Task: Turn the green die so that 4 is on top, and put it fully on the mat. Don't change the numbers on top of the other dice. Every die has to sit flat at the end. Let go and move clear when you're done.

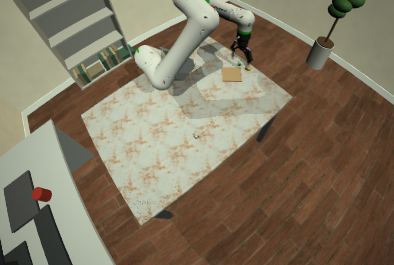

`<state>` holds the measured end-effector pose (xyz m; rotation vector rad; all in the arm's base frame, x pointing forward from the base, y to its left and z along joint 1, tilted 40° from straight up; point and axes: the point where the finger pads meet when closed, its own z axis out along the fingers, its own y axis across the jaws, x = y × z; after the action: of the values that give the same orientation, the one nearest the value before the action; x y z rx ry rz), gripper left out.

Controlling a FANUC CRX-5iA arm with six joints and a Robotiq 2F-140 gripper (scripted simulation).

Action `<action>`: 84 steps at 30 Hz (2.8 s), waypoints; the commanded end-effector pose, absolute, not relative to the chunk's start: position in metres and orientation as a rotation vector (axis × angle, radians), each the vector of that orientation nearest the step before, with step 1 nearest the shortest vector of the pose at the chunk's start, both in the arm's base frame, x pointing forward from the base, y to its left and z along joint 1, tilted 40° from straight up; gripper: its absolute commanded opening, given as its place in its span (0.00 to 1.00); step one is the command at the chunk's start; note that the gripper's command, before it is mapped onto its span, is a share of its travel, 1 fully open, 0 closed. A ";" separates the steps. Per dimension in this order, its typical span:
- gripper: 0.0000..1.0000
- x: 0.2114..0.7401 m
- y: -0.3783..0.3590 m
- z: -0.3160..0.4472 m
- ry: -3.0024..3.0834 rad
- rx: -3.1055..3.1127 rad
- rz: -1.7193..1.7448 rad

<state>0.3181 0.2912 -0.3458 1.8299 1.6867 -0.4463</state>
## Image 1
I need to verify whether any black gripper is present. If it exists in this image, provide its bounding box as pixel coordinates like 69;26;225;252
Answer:
230;39;253;68

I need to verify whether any tan square mat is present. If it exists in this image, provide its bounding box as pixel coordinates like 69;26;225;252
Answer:
222;67;242;82

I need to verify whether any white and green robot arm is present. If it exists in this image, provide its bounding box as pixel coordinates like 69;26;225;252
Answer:
134;0;255;90

